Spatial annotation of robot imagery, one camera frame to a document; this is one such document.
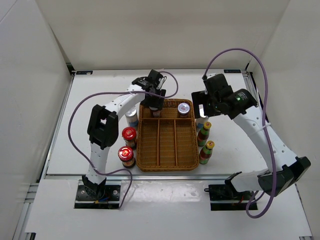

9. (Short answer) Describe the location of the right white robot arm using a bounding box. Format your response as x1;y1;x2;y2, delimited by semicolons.
191;73;311;200

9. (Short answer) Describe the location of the yellow-cap chili bottle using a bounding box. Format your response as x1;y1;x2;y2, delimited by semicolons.
197;121;212;147
199;140;215;165

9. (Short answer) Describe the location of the brown wicker divided basket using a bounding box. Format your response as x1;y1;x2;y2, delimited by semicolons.
136;98;199;172

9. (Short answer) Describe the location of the white-lid spice jar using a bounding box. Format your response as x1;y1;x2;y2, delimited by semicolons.
149;106;162;118
177;102;191;118

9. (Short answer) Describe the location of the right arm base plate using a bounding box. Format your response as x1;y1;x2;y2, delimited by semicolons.
203;178;254;211

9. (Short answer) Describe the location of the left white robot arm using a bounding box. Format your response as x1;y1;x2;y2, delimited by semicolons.
82;70;166;200

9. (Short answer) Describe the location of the upper yellow-cap chili bottle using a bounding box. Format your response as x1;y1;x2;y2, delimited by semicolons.
197;121;212;147

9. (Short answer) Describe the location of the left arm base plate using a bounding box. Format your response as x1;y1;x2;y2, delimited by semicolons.
74;175;121;210

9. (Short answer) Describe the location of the lower red-lid sauce jar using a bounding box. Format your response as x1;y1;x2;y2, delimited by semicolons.
118;146;136;169

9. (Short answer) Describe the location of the lower yellow-cap chili bottle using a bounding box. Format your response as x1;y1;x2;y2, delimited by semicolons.
199;140;215;165

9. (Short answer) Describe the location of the upper red-lid sauce jar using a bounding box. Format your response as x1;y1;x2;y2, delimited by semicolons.
121;126;137;150

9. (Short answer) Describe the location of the silver-cap pepper shaker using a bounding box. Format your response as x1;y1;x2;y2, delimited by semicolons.
125;107;139;129
195;111;208;132

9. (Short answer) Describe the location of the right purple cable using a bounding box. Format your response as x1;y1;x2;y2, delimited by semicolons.
203;47;278;219

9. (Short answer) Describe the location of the red-lid sauce jar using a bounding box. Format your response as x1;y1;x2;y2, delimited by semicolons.
118;146;136;169
121;126;137;150

